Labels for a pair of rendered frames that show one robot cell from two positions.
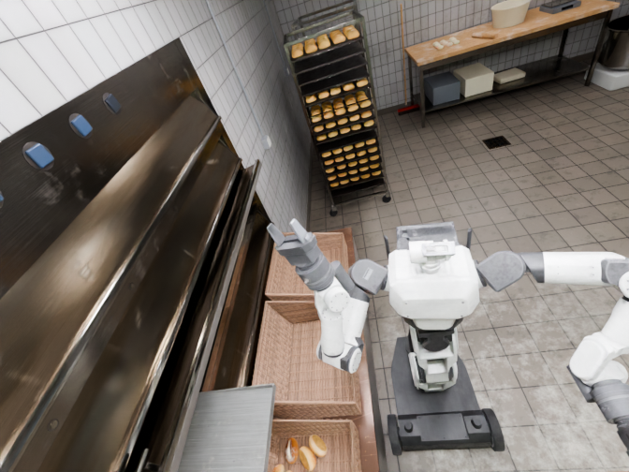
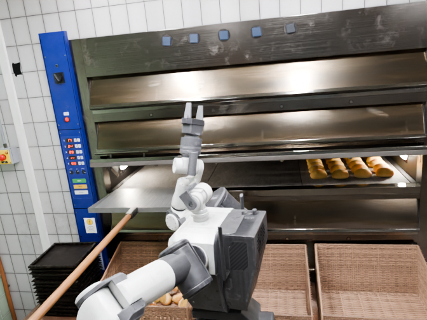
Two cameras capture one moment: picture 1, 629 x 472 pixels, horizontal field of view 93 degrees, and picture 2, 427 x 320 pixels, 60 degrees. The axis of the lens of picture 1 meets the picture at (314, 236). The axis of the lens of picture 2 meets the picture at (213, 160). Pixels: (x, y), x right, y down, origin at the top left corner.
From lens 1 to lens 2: 1.60 m
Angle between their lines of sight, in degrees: 77
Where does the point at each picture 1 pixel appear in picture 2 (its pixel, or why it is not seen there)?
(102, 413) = (162, 132)
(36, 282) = (187, 75)
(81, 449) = (150, 131)
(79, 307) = (185, 93)
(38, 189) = (212, 46)
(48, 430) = (149, 113)
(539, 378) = not seen: outside the picture
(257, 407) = not seen: hidden behind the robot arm
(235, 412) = not seen: hidden behind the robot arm
